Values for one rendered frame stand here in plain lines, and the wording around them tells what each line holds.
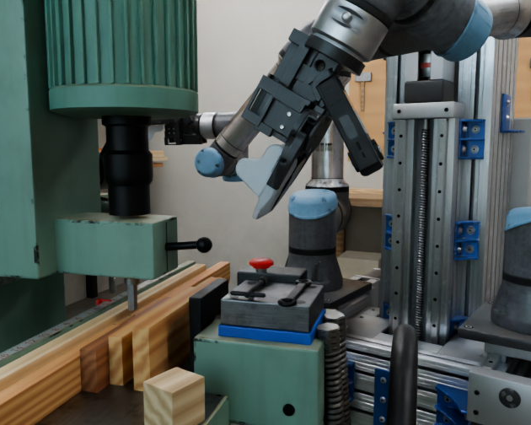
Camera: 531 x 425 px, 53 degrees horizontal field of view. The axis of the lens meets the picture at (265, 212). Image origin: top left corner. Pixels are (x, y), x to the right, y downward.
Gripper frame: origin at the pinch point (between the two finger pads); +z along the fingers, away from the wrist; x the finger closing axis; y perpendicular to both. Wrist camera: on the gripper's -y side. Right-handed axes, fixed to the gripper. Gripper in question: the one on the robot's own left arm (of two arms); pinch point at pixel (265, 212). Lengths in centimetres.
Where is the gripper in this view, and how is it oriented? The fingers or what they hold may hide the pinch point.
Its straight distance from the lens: 63.0
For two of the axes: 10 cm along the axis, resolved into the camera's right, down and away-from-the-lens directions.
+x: -2.7, 1.2, -9.5
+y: -8.3, -5.3, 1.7
